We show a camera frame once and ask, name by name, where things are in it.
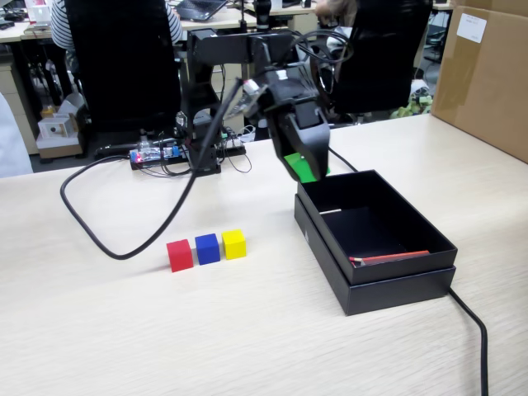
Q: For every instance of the black open box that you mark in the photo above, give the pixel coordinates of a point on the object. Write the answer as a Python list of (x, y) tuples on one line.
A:
[(392, 297)]

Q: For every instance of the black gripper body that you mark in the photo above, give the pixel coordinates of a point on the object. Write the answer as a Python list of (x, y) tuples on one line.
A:
[(293, 92)]

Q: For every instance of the green and white clutter pile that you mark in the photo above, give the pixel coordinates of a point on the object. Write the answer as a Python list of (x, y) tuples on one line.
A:
[(416, 103)]

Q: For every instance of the pink and white small box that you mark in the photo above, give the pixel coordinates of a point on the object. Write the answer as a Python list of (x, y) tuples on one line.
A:
[(39, 10)]

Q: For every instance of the black office chair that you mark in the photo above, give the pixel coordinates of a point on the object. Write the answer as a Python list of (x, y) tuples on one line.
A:
[(123, 62), (383, 53)]

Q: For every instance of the black cardboard box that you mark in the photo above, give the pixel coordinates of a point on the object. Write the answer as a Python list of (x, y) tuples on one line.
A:
[(396, 272)]

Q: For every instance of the yellow cube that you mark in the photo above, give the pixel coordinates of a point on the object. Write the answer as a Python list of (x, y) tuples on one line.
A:
[(234, 246)]

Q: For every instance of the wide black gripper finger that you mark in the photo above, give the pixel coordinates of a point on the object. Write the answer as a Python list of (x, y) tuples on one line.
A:
[(315, 144)]

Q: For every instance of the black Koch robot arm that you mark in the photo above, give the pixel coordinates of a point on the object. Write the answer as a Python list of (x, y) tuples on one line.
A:
[(198, 82)]

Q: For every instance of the dark laptop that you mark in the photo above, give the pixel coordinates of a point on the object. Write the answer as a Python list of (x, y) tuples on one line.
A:
[(198, 9)]

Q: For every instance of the bare camera circuit board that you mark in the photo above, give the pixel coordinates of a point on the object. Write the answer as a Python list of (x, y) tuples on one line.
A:
[(249, 97)]

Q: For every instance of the blue cube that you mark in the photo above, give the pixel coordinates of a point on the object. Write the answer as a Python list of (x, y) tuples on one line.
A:
[(207, 250)]

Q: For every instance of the controller board with red LED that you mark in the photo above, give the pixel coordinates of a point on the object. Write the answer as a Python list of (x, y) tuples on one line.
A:
[(152, 156)]

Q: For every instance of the person in striped shirt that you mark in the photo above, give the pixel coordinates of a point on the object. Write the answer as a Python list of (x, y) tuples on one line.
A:
[(59, 20)]

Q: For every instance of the black pole with white rings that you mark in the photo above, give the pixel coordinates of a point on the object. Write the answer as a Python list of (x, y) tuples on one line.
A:
[(263, 16)]

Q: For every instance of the seated office worker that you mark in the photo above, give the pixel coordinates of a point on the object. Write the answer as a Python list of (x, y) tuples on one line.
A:
[(323, 8)]

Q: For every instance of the white cloth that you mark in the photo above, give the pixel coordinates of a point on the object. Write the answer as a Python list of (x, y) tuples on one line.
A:
[(12, 152)]

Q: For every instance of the green cube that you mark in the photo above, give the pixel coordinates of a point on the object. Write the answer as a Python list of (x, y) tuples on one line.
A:
[(299, 167)]

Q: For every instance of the beige office desk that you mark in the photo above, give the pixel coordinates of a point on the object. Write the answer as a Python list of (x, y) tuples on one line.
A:
[(214, 24)]

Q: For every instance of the red pencil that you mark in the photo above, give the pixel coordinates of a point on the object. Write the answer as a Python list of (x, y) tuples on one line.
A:
[(392, 256)]

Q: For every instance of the large brown cardboard box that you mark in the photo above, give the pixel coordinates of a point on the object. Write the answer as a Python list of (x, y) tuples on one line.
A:
[(486, 82)]

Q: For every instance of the slim black gripper finger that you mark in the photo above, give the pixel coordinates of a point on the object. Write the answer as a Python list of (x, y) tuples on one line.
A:
[(282, 140)]

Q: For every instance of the red cube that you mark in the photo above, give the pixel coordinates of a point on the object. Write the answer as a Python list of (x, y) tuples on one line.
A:
[(180, 256)]

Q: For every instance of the small white carton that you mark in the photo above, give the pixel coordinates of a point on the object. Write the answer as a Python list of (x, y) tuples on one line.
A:
[(55, 130)]

